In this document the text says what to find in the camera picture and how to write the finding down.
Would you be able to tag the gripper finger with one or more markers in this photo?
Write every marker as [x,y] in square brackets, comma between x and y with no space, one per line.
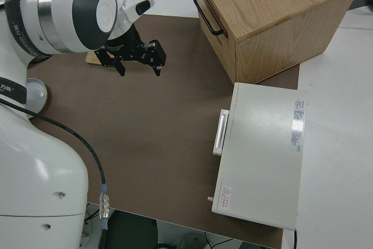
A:
[120,68]
[157,70]

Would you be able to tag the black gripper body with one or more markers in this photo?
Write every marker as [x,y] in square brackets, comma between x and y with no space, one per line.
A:
[145,52]

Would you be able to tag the gray round plate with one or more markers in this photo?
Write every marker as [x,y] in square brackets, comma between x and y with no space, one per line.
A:
[34,93]

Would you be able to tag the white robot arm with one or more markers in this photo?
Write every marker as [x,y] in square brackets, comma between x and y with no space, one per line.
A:
[29,173]

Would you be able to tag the small wooden block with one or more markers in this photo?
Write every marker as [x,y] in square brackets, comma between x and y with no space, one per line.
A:
[91,58]

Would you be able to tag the brown table mat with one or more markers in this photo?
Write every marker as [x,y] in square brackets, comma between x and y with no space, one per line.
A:
[145,115]

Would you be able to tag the wooden drawer cabinet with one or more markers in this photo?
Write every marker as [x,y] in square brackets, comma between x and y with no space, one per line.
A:
[277,13]

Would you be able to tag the white toaster oven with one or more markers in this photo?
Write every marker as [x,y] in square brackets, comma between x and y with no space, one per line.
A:
[262,158]

